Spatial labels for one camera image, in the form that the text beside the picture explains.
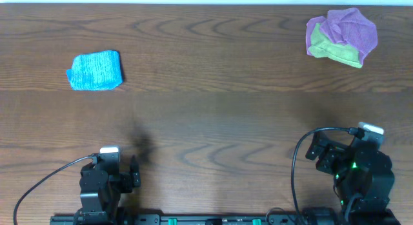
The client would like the blue microfiber cloth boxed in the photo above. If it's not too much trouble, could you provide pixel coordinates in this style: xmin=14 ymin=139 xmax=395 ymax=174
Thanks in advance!
xmin=66 ymin=50 xmax=123 ymax=91

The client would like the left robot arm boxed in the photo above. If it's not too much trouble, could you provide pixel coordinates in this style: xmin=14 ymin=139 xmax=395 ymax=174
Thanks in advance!
xmin=79 ymin=153 xmax=141 ymax=224

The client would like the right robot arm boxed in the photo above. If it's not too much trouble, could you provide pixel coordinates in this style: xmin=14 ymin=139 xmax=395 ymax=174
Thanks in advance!
xmin=306 ymin=128 xmax=399 ymax=224

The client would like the green microfiber cloth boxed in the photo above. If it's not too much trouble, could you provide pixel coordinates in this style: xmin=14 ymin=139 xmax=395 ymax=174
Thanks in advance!
xmin=307 ymin=23 xmax=363 ymax=68

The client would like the purple microfiber cloth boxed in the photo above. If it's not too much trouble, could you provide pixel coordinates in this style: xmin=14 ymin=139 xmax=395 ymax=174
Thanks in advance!
xmin=305 ymin=8 xmax=378 ymax=65

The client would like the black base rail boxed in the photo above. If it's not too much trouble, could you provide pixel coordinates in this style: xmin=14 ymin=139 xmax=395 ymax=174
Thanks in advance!
xmin=49 ymin=213 xmax=401 ymax=225

